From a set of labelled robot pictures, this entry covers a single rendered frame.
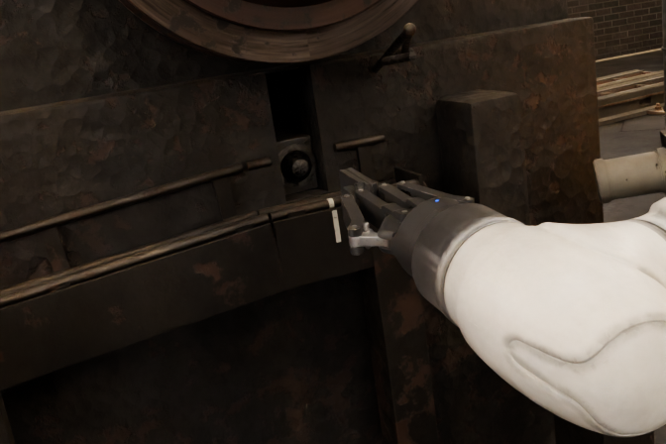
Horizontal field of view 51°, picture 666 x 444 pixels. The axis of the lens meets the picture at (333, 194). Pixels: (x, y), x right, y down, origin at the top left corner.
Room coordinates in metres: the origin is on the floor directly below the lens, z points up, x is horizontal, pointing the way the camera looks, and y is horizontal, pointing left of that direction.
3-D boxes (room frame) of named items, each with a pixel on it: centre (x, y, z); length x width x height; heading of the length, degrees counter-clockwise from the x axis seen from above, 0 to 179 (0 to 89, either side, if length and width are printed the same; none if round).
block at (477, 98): (0.93, -0.21, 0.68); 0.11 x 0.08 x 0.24; 18
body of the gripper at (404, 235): (0.58, -0.08, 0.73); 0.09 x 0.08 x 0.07; 18
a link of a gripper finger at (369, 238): (0.59, -0.04, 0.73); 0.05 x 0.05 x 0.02; 20
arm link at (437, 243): (0.51, -0.10, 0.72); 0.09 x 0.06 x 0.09; 108
